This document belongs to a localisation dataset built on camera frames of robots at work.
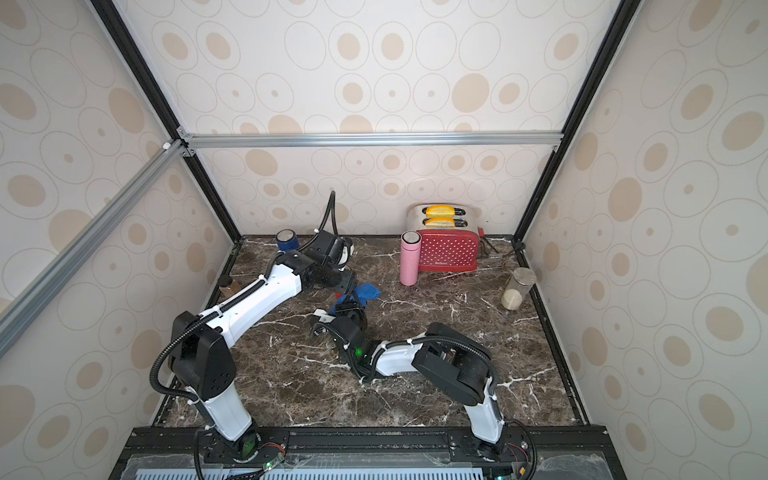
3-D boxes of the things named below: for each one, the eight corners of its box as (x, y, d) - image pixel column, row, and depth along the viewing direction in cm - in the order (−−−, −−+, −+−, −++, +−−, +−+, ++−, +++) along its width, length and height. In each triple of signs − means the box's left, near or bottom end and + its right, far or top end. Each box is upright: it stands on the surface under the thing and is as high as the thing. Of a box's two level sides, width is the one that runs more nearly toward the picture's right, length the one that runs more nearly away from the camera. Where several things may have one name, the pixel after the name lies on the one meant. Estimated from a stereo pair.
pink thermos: (400, 286, 107) (402, 244, 90) (400, 272, 111) (401, 230, 94) (418, 286, 107) (423, 244, 90) (417, 272, 111) (421, 230, 94)
